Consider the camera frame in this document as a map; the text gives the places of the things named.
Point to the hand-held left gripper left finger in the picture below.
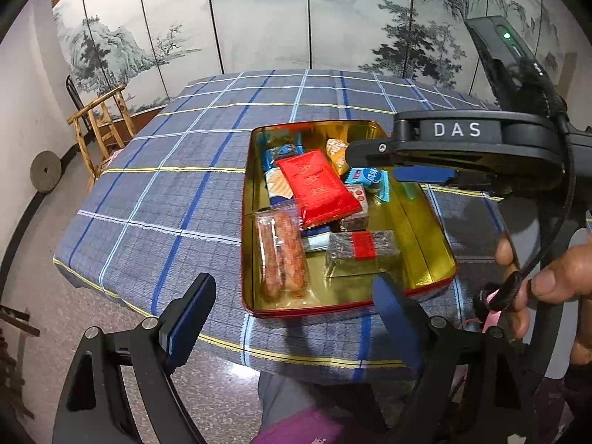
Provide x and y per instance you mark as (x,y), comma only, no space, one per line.
(189,323)

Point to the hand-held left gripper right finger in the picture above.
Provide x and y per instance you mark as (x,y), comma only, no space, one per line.
(393,314)

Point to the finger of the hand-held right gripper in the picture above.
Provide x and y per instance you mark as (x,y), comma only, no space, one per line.
(370,155)
(423,175)

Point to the light blue round-logo packet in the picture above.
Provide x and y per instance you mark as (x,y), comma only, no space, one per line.
(365,178)

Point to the yellow snack packet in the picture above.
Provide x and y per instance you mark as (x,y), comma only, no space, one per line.
(336,152)

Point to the red snack packet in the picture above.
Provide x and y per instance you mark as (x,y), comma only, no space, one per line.
(319,187)

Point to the gold tin box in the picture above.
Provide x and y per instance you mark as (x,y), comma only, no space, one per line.
(416,240)

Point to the dark cake packet red band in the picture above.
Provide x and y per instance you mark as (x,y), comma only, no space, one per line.
(360,249)

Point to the small blue snack packet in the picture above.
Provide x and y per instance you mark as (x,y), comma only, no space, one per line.
(280,153)

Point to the blue white snack packet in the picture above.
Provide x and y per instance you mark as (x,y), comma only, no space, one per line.
(277,185)

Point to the clear sausage packet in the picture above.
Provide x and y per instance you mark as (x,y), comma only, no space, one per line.
(282,254)

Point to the person's right hand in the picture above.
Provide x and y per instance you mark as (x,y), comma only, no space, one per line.
(564,273)

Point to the blue plaid tablecloth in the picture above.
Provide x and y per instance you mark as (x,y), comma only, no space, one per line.
(175,203)

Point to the person's purple clothing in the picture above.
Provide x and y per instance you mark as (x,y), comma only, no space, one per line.
(300,416)

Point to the painted folding screen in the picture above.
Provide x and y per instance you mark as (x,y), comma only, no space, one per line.
(277,14)

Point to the dark wooden rack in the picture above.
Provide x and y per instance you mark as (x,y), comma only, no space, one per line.
(14,333)

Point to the round stone wheel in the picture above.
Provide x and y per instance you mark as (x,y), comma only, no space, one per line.
(45,171)

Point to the log wooden chair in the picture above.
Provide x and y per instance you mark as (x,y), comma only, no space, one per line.
(101,120)

